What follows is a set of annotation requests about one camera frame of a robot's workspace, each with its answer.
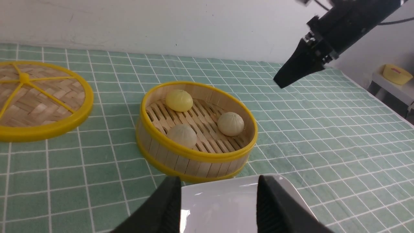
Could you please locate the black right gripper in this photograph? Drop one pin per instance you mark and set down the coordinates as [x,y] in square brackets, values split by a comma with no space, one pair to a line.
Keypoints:
[332,34]

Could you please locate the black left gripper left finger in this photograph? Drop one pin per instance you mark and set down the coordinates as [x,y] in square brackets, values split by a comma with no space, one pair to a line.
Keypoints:
[160,213]

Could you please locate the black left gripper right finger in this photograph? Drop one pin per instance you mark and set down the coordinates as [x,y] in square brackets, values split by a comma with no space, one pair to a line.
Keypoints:
[278,212]

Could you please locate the white steamed bun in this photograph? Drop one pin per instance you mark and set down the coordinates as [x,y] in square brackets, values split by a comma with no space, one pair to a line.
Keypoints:
[230,124]
[184,135]

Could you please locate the yellow steamed bun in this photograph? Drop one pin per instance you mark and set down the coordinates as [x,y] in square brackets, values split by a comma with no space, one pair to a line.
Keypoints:
[179,100]

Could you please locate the white square plate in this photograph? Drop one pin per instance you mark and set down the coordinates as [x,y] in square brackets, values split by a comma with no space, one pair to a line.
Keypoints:
[227,206]

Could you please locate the yellow bamboo steamer basket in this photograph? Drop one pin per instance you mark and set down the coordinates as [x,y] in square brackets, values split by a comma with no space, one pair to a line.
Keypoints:
[214,156]

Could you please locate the yellow bowl on shelf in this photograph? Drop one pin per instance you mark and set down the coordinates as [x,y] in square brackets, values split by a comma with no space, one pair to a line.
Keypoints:
[396,75]

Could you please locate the green checkered tablecloth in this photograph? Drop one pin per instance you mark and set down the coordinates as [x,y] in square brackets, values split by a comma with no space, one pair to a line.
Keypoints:
[349,155]

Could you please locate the white side shelf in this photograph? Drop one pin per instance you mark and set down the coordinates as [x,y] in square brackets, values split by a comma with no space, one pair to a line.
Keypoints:
[396,97]

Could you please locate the yellow bamboo steamer lid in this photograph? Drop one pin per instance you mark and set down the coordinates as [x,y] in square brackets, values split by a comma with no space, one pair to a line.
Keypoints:
[40,101]

